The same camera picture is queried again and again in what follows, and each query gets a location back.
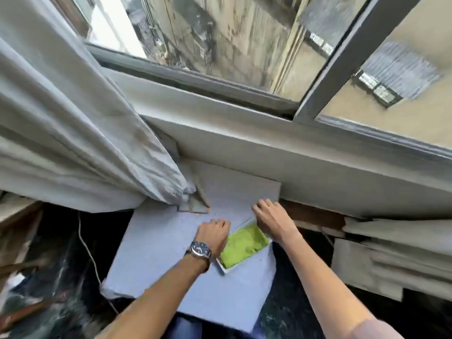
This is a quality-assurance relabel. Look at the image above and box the person's left hand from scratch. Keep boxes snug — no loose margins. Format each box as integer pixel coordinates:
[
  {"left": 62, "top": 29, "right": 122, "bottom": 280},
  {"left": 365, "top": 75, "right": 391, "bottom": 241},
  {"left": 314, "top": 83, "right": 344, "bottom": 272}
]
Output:
[{"left": 194, "top": 218, "right": 231, "bottom": 260}]

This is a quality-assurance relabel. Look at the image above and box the person's right hand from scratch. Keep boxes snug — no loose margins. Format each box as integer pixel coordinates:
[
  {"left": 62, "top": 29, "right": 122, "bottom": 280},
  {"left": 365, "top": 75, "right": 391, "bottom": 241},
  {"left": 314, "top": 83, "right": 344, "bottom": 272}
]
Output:
[{"left": 251, "top": 198, "right": 301, "bottom": 246}]

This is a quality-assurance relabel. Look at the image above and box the green cloth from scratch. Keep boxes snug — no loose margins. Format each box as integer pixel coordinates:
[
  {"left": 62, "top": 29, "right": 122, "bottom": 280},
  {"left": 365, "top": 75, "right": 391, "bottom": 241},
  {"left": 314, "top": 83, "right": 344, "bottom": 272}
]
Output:
[{"left": 219, "top": 223, "right": 270, "bottom": 269}]

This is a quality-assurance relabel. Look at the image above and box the clear window glass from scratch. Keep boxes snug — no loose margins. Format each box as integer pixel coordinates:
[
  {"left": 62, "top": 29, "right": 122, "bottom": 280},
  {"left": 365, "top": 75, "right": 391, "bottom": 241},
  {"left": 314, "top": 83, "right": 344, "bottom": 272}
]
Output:
[
  {"left": 317, "top": 0, "right": 452, "bottom": 149},
  {"left": 70, "top": 0, "right": 370, "bottom": 103}
]

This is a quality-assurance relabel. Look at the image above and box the person's left forearm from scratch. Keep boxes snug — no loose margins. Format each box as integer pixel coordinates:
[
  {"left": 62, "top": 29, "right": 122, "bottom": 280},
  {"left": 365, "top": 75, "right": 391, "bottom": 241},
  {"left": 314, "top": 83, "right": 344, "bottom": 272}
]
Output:
[{"left": 95, "top": 256, "right": 209, "bottom": 339}]

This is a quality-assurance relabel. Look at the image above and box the person's right forearm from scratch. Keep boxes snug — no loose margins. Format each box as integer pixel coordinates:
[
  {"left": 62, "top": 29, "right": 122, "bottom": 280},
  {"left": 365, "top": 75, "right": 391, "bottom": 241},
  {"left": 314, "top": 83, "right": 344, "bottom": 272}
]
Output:
[{"left": 282, "top": 229, "right": 375, "bottom": 339}]

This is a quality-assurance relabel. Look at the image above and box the white window sill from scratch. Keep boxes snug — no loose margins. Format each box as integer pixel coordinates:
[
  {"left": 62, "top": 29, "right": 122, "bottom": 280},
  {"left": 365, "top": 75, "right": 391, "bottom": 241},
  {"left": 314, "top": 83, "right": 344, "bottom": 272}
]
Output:
[{"left": 102, "top": 66, "right": 452, "bottom": 220}]

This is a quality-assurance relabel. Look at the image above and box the silver metal wristwatch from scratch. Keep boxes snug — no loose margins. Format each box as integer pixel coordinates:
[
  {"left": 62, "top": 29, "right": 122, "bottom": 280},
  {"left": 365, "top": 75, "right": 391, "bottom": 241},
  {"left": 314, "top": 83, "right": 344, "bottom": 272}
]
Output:
[{"left": 183, "top": 240, "right": 213, "bottom": 273}]

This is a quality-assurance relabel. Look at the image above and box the white rectangular tray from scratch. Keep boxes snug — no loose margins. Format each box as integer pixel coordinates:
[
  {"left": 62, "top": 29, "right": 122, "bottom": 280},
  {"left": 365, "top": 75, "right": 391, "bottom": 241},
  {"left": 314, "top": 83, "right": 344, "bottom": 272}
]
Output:
[{"left": 214, "top": 217, "right": 273, "bottom": 275}]

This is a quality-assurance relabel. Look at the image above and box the brown wooden strip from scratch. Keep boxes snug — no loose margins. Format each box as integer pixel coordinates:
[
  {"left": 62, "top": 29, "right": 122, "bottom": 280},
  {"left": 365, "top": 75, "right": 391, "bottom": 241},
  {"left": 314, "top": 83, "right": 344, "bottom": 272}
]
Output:
[{"left": 281, "top": 199, "right": 348, "bottom": 232}]

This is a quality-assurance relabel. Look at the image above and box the pale grey foam board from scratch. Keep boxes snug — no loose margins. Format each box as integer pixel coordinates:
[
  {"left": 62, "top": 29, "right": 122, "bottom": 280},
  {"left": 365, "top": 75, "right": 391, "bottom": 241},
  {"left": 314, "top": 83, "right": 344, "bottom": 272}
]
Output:
[{"left": 100, "top": 160, "right": 282, "bottom": 333}]

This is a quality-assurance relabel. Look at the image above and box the stack of white boards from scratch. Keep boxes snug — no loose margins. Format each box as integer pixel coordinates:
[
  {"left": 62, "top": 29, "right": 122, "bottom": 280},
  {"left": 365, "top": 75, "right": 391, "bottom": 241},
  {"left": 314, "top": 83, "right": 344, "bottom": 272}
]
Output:
[{"left": 330, "top": 217, "right": 452, "bottom": 302}]

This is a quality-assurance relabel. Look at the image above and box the weathered beige concrete building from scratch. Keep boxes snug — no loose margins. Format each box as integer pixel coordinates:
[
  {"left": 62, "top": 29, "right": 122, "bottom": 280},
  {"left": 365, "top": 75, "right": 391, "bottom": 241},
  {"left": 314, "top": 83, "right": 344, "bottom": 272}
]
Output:
[{"left": 120, "top": 0, "right": 452, "bottom": 149}]

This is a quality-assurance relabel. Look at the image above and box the white fabric curtain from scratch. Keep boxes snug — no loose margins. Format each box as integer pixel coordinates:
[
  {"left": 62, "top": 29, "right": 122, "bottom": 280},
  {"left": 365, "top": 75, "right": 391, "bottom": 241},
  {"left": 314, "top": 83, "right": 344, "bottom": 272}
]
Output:
[{"left": 0, "top": 0, "right": 197, "bottom": 213}]

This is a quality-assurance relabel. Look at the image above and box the thin white cable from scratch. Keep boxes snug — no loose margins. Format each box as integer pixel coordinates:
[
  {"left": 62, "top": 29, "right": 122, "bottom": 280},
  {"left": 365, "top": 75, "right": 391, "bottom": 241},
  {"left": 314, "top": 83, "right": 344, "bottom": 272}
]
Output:
[{"left": 77, "top": 211, "right": 119, "bottom": 315}]

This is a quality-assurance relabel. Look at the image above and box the grey metal window frame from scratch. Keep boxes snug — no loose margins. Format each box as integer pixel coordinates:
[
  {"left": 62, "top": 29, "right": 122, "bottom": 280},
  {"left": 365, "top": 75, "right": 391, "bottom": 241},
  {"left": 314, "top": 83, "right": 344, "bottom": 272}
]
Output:
[{"left": 48, "top": 0, "right": 452, "bottom": 163}]

